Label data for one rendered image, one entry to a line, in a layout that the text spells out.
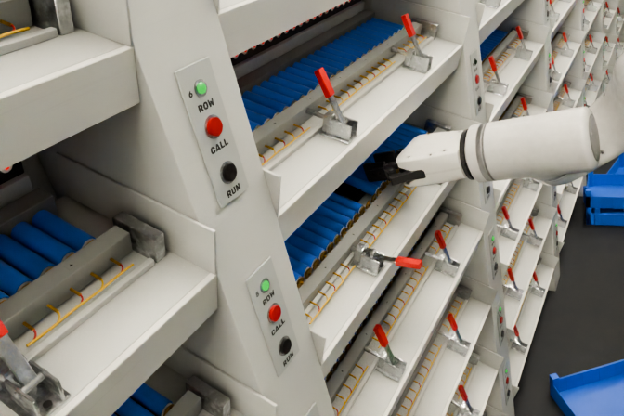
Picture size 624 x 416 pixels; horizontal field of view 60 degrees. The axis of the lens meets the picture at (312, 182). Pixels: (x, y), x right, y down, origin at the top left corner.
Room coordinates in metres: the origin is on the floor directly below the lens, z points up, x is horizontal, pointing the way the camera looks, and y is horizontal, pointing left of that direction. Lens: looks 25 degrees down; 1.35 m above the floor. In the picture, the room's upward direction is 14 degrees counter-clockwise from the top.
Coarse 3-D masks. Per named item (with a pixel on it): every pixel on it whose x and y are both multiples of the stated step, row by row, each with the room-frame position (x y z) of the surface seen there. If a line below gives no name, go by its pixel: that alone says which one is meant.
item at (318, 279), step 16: (384, 192) 0.76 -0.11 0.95; (400, 192) 0.78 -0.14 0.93; (368, 208) 0.72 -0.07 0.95; (384, 208) 0.74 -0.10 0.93; (368, 224) 0.69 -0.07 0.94; (352, 240) 0.65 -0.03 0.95; (336, 256) 0.62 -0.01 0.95; (320, 272) 0.59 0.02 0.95; (304, 288) 0.57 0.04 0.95; (320, 288) 0.58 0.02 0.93; (336, 288) 0.58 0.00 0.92; (304, 304) 0.54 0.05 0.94
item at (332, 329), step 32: (448, 128) 0.96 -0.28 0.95; (416, 192) 0.80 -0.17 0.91; (448, 192) 0.87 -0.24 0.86; (384, 224) 0.72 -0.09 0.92; (416, 224) 0.72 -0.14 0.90; (352, 288) 0.59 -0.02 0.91; (384, 288) 0.64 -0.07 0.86; (320, 320) 0.54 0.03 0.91; (352, 320) 0.54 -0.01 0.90; (320, 352) 0.47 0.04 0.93
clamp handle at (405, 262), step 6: (372, 252) 0.62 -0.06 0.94; (372, 258) 0.62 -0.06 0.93; (378, 258) 0.62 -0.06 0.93; (384, 258) 0.61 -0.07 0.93; (390, 258) 0.61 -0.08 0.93; (396, 258) 0.60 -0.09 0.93; (402, 258) 0.60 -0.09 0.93; (408, 258) 0.60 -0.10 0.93; (396, 264) 0.60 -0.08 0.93; (402, 264) 0.59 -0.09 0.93; (408, 264) 0.59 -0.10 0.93; (414, 264) 0.58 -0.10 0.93; (420, 264) 0.58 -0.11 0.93
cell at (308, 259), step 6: (288, 246) 0.65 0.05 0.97; (288, 252) 0.64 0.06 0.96; (294, 252) 0.64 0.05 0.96; (300, 252) 0.63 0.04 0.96; (294, 258) 0.63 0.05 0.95; (300, 258) 0.63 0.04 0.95; (306, 258) 0.62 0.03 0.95; (312, 258) 0.62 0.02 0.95; (306, 264) 0.62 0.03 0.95; (312, 264) 0.62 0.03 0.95
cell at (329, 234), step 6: (306, 222) 0.70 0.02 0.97; (312, 222) 0.70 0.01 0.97; (306, 228) 0.69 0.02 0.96; (312, 228) 0.69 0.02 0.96; (318, 228) 0.68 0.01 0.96; (324, 228) 0.68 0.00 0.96; (318, 234) 0.68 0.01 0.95; (324, 234) 0.67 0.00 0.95; (330, 234) 0.67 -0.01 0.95; (336, 234) 0.67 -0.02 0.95
